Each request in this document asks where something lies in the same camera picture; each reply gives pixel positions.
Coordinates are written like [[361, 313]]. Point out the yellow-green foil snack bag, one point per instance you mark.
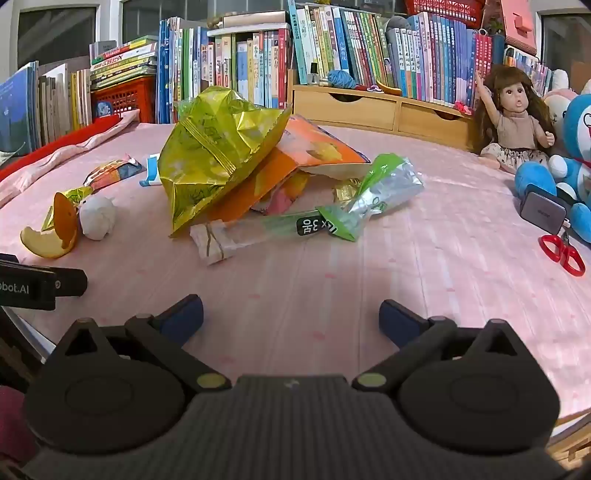
[[217, 147]]

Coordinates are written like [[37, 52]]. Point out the row of thin beige books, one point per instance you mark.
[[60, 106]]

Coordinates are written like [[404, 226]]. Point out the grey charger block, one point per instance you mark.
[[542, 210]]

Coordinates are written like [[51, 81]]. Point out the stack of flat books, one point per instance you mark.
[[122, 62]]

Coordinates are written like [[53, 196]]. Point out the wooden drawer organizer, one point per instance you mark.
[[351, 108]]

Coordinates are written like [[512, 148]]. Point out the pink house box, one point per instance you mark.
[[517, 21]]

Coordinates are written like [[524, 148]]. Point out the green silver foil wrapper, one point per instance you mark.
[[383, 184]]

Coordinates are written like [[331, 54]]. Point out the small colourful snack packet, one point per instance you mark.
[[113, 171]]

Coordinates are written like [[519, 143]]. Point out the row of blue green books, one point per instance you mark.
[[231, 69]]

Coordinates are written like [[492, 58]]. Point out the tan paper roll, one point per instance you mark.
[[249, 21]]

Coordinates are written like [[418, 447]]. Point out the white rabbit plush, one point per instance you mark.
[[561, 99]]

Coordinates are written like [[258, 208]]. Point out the pink wrapper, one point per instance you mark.
[[279, 201]]

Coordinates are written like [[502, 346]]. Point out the small glass bottle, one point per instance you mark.
[[314, 76]]

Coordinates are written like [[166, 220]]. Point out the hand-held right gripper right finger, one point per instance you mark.
[[399, 321]]

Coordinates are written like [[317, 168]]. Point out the row of books on organizer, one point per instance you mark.
[[415, 50]]

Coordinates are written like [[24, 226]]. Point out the yellow red boat ornament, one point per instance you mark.
[[385, 88]]

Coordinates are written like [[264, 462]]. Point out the red scissors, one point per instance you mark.
[[551, 247]]

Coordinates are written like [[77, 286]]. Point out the red woven basket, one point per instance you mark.
[[443, 11]]

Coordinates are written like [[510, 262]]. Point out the cardboard box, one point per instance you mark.
[[581, 76]]

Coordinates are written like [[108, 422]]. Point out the white and blue carton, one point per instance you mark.
[[151, 170]]

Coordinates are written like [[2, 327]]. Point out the white crumpled tissue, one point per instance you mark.
[[97, 217]]

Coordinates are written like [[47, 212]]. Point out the gold foil wrapper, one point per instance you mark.
[[346, 191]]

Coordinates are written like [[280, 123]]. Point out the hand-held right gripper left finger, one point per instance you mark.
[[182, 318]]

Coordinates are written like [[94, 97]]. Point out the yellow printed candy wrapper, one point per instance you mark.
[[76, 194]]

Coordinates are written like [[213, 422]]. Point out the brown-haired doll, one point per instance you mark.
[[512, 124]]

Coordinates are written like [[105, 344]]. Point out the open magazine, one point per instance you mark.
[[9, 157]]

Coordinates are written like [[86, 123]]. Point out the blue plush cat toy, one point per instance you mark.
[[577, 129]]

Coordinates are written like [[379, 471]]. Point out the maroon cloth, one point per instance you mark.
[[14, 424]]

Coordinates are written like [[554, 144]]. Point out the folded pink cloth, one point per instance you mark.
[[55, 166]]

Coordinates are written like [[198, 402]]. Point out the pink flower clip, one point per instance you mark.
[[463, 108]]

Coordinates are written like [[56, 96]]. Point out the orange snack bag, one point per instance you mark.
[[318, 147]]

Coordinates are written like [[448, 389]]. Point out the clear long green-striped wrapper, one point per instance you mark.
[[258, 228]]

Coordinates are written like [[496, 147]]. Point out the red plastic basket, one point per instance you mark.
[[129, 94]]

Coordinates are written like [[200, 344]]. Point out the blue yarn ball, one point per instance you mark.
[[341, 79]]

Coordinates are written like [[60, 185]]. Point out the large dark blue book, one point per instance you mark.
[[16, 106]]

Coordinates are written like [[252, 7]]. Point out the orange peel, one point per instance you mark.
[[64, 221]]

